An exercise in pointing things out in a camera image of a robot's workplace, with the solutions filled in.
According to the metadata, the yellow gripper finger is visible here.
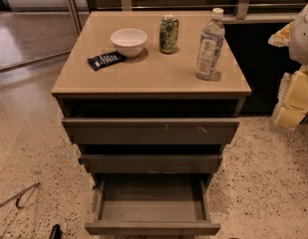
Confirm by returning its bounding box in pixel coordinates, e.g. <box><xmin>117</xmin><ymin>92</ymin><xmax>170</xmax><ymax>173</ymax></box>
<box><xmin>268</xmin><ymin>22</ymin><xmax>294</xmax><ymax>48</ymax></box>
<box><xmin>273</xmin><ymin>65</ymin><xmax>308</xmax><ymax>129</ymax></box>

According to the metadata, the clear plastic water bottle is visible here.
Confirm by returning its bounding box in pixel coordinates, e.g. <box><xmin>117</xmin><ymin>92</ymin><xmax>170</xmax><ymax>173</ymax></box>
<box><xmin>195</xmin><ymin>8</ymin><xmax>225</xmax><ymax>80</ymax></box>

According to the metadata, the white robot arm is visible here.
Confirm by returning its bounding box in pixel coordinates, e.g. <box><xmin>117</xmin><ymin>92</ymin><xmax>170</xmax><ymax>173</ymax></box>
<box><xmin>268</xmin><ymin>4</ymin><xmax>308</xmax><ymax>133</ymax></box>

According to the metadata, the grey drawer cabinet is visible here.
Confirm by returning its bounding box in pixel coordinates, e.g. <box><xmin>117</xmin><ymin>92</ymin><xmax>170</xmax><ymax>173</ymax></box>
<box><xmin>51</xmin><ymin>10</ymin><xmax>252</xmax><ymax>237</ymax></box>

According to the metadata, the bottom grey drawer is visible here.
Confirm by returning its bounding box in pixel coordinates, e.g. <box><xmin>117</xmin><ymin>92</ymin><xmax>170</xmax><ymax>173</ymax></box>
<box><xmin>85</xmin><ymin>174</ymin><xmax>220</xmax><ymax>236</ymax></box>

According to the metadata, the grey drawer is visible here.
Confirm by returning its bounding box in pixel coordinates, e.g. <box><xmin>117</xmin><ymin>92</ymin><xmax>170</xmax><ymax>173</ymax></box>
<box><xmin>79</xmin><ymin>154</ymin><xmax>222</xmax><ymax>174</ymax></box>
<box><xmin>62</xmin><ymin>118</ymin><xmax>240</xmax><ymax>144</ymax></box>
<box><xmin>85</xmin><ymin>174</ymin><xmax>220</xmax><ymax>236</ymax></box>

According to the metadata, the top grey drawer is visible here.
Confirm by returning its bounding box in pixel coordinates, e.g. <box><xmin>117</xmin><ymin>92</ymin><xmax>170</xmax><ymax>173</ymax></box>
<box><xmin>62</xmin><ymin>118</ymin><xmax>240</xmax><ymax>144</ymax></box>

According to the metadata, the middle grey drawer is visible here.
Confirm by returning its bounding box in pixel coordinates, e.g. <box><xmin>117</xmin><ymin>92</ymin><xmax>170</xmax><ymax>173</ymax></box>
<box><xmin>79</xmin><ymin>154</ymin><xmax>222</xmax><ymax>174</ymax></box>

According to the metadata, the green drink can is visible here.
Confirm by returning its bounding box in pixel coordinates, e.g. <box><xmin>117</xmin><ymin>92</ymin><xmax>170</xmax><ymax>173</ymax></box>
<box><xmin>159</xmin><ymin>15</ymin><xmax>178</xmax><ymax>54</ymax></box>

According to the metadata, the white ceramic bowl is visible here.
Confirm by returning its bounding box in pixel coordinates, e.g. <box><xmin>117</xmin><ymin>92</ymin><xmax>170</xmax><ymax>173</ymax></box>
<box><xmin>111</xmin><ymin>28</ymin><xmax>148</xmax><ymax>58</ymax></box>

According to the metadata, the dark blue snack packet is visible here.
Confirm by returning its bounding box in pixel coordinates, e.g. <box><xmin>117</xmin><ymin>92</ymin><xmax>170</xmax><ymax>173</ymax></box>
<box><xmin>88</xmin><ymin>51</ymin><xmax>126</xmax><ymax>71</ymax></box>

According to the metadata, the metal rod on floor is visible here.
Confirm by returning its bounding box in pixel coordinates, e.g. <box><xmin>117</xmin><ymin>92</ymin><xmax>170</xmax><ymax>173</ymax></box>
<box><xmin>0</xmin><ymin>182</ymin><xmax>40</xmax><ymax>208</ymax></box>

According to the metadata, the black object on floor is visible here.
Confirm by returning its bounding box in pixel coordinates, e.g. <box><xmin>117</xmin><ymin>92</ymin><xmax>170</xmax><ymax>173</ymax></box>
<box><xmin>49</xmin><ymin>224</ymin><xmax>61</xmax><ymax>239</ymax></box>

